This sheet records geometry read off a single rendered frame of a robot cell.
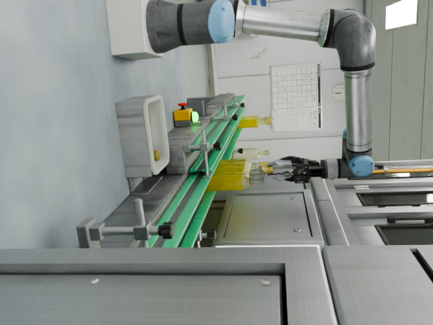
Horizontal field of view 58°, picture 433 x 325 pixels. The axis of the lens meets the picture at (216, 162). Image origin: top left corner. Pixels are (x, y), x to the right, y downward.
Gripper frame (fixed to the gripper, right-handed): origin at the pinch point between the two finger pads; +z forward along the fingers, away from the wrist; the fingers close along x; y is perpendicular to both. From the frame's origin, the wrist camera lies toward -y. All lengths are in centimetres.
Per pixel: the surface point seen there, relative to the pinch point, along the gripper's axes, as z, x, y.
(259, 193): 5.0, 12.4, -7.1
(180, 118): 38.3, -19.1, -18.7
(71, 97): 42, -38, 64
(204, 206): 21.4, 3.1, 28.6
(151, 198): 33, -6, 45
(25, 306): 22, -22, 115
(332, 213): -21.2, 12.8, 14.3
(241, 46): 54, -55, -577
